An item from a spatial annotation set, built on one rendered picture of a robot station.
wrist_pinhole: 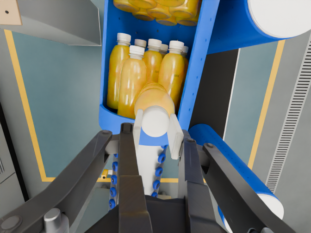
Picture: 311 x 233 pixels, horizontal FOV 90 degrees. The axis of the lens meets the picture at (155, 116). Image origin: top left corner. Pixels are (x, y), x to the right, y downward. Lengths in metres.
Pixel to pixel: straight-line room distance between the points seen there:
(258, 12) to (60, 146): 1.99
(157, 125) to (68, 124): 1.74
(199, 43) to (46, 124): 1.84
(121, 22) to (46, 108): 1.54
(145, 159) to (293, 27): 0.73
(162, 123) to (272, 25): 0.53
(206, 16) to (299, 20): 0.37
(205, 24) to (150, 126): 0.27
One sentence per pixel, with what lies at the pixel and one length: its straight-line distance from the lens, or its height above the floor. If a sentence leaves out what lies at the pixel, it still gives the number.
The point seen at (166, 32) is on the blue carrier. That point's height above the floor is 0.96.
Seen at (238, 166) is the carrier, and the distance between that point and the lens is 1.04.
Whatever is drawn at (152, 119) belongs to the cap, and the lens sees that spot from 0.21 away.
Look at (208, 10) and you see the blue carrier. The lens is 0.41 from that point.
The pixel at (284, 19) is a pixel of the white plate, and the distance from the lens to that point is 0.69.
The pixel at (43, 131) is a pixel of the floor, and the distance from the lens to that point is 2.09.
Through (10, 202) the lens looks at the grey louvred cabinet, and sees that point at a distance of 2.47.
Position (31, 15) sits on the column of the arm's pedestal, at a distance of 0.87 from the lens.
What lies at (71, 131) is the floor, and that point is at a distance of 1.93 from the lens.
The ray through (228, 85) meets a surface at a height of 0.15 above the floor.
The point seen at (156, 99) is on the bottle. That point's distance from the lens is 0.24.
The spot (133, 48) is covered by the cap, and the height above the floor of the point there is 1.14.
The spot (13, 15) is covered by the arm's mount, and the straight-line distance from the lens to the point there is 0.73.
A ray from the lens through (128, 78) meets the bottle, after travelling 0.42.
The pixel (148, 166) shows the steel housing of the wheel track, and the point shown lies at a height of 0.93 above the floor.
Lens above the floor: 1.58
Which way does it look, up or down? 72 degrees down
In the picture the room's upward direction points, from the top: 177 degrees clockwise
